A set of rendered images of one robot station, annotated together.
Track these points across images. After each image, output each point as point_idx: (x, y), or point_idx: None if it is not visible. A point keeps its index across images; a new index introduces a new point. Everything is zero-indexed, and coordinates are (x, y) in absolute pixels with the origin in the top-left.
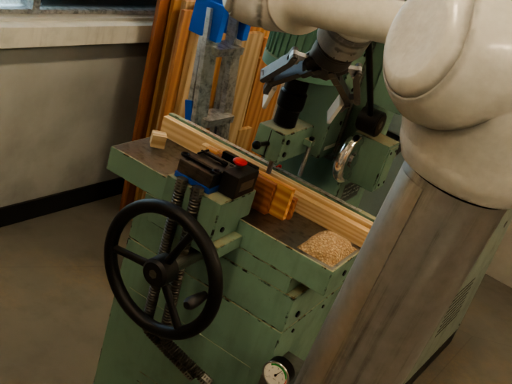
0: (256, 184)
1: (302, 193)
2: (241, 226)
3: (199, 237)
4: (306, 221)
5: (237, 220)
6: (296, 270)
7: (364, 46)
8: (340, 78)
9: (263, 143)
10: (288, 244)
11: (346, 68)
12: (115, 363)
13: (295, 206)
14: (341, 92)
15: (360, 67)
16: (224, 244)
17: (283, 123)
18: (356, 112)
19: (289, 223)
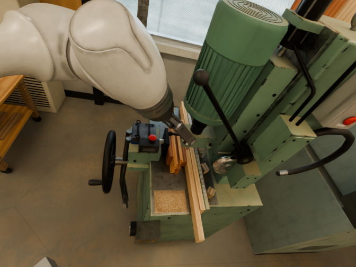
0: (168, 150)
1: (192, 166)
2: (149, 164)
3: (103, 160)
4: (183, 180)
5: (148, 160)
6: (149, 199)
7: (140, 111)
8: (173, 124)
9: (175, 134)
10: (151, 186)
11: (157, 121)
12: (140, 174)
13: (178, 170)
14: (177, 133)
15: (178, 124)
16: (133, 167)
17: (191, 130)
18: (246, 144)
19: (171, 176)
